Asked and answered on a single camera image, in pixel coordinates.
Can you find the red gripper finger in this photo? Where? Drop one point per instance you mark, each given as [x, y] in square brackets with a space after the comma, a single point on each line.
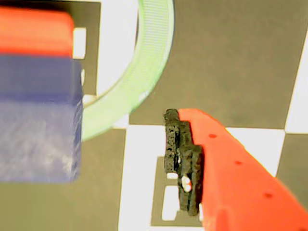
[228, 180]

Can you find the blue cube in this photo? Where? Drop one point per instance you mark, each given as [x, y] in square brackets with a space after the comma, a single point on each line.
[38, 120]

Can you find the red cube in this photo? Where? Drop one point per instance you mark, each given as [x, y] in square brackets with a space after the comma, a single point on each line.
[36, 31]

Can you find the checkerboard marker mat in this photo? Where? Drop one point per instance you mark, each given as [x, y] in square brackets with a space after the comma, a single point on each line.
[228, 60]

